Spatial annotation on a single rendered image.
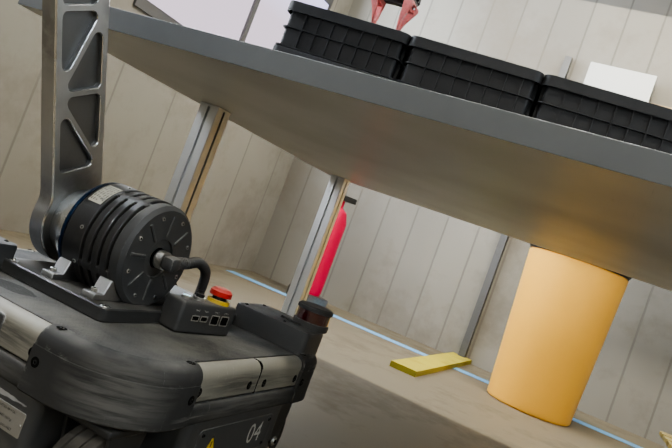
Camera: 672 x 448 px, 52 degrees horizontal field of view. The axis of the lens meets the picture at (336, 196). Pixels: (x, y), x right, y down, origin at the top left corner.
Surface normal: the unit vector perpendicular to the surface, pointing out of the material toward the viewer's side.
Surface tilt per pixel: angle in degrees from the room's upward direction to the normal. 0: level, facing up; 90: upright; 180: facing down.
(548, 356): 93
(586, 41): 90
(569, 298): 93
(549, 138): 90
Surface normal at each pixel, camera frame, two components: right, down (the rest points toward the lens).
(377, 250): -0.36, -0.18
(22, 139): 0.86, 0.30
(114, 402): 0.35, 0.09
